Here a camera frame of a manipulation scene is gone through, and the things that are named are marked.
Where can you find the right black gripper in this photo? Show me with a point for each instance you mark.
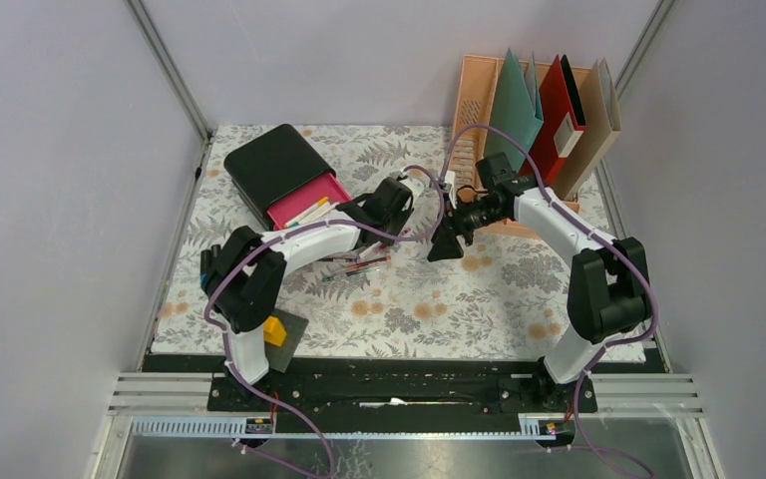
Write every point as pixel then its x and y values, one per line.
pixel 445 244

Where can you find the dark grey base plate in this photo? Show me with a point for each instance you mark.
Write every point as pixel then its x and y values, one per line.
pixel 279 358

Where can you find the purple capped white marker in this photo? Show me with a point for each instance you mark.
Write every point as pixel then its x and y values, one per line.
pixel 372 251

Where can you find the blue highlighter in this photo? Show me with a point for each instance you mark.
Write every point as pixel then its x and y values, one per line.
pixel 205 261

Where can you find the black gel pen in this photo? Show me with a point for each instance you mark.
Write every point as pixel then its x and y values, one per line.
pixel 348 273

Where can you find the floral table mat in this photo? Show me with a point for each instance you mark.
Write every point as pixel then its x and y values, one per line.
pixel 504 299

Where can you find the yellow toy block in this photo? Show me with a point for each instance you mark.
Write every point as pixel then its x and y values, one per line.
pixel 274 331

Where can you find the black mounting rail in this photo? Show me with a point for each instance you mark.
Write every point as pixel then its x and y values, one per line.
pixel 383 395

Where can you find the yellow white marker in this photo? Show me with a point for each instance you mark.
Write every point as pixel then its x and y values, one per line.
pixel 306 212

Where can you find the teal capped white marker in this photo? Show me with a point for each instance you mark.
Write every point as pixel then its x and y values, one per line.
pixel 329 206

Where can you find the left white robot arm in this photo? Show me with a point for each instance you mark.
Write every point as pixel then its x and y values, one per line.
pixel 243 276

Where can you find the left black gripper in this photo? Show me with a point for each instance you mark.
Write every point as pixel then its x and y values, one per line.
pixel 402 219

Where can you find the black pink drawer box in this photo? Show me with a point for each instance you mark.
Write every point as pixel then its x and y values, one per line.
pixel 279 175

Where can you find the teal folder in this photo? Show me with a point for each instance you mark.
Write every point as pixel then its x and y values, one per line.
pixel 517 109

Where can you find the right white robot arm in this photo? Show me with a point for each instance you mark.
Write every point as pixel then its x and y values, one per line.
pixel 608 288

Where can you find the peach plastic file organizer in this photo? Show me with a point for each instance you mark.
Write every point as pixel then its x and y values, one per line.
pixel 478 83

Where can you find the red folder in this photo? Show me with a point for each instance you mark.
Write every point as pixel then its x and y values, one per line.
pixel 564 119

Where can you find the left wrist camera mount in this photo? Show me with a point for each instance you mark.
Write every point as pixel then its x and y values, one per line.
pixel 414 184

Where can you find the dark red gel pen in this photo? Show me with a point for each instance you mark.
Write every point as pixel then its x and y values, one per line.
pixel 369 264

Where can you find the beige folder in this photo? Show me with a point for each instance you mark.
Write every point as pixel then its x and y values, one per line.
pixel 603 125

